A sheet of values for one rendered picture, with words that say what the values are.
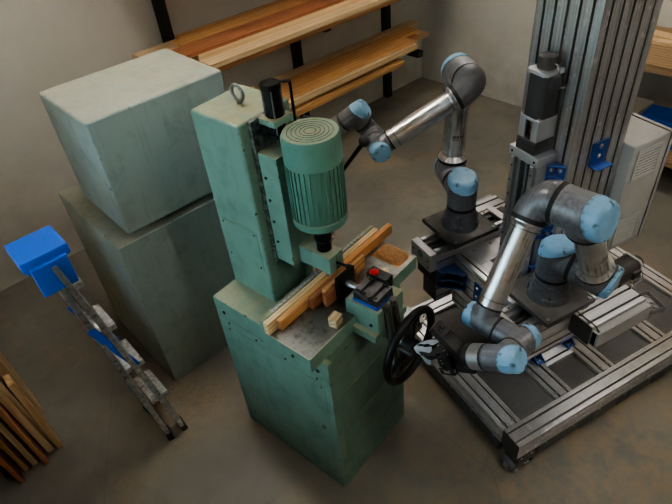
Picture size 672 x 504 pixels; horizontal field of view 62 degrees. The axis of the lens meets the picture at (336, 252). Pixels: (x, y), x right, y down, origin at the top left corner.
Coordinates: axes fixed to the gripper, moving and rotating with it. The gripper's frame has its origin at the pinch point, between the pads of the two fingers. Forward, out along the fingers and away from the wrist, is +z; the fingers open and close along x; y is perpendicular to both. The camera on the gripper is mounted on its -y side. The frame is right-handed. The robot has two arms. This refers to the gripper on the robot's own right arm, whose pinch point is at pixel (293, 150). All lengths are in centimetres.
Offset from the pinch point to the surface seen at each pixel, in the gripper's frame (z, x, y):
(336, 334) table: -7, -56, 59
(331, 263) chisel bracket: -13, -45, 40
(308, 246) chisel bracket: -7, -42, 31
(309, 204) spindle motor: -25, -56, 19
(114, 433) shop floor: 139, -44, 62
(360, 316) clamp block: -13, -48, 59
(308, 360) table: -1, -68, 59
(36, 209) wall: 193, 37, -64
